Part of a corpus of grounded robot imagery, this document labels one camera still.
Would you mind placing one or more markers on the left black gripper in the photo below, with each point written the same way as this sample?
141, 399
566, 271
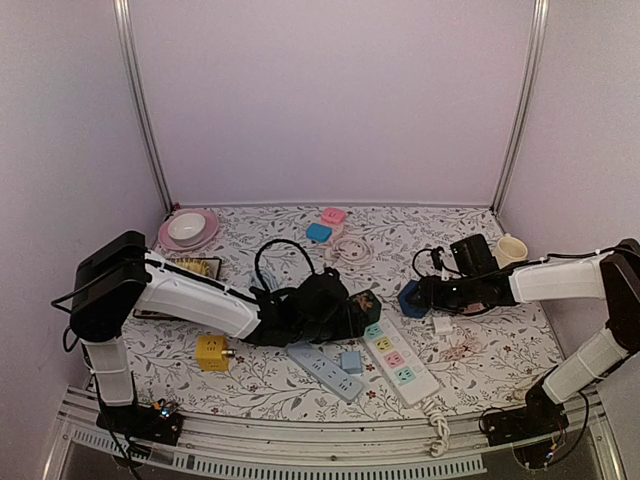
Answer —
345, 331

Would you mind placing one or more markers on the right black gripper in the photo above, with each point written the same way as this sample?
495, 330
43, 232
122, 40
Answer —
430, 294

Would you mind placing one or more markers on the dark green cube socket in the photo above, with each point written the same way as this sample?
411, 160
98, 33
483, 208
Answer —
369, 303

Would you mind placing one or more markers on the white charger with cable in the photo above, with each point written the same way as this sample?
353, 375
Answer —
455, 343

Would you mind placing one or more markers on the white power strip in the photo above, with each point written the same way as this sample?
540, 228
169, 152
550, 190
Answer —
408, 376

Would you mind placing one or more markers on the light blue plug adapter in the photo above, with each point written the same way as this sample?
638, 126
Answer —
351, 362

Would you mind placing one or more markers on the light blue power strip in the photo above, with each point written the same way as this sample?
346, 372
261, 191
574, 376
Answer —
326, 372

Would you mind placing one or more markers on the blue case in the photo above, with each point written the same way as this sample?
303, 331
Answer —
318, 233

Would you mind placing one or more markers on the pink case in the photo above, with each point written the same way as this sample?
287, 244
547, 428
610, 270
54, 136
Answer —
333, 216

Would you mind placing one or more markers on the yellow cube socket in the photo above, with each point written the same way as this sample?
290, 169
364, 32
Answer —
213, 353

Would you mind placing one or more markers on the blue cube socket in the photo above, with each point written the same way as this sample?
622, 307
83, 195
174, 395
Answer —
411, 303

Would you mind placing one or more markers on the pink cube socket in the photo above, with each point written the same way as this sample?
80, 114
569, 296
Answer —
474, 309

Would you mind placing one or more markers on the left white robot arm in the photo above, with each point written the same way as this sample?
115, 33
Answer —
125, 275

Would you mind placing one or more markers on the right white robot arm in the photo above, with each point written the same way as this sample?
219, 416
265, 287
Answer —
599, 289

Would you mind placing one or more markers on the cream mug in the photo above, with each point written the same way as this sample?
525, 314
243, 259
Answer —
509, 250

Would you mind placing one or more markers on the yellow woven basket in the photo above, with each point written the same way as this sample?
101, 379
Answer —
198, 266

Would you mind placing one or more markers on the pink plate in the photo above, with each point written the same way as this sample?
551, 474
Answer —
212, 226

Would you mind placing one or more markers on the white bowl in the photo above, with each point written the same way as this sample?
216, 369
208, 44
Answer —
187, 229

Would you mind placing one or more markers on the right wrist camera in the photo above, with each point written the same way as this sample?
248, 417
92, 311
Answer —
438, 263

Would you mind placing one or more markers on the front aluminium rail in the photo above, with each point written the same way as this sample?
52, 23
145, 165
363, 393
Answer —
219, 447

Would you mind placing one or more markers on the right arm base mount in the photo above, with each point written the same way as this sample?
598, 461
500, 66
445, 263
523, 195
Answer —
539, 416

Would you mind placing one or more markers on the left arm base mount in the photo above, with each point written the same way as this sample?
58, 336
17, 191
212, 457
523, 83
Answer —
161, 425

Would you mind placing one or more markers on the right aluminium frame post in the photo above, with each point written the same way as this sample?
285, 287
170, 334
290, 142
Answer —
531, 67

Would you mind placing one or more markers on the aluminium frame post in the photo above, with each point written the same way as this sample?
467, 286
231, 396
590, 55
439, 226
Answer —
132, 68
531, 67

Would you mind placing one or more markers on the left aluminium frame post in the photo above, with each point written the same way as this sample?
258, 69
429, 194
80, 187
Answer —
132, 68

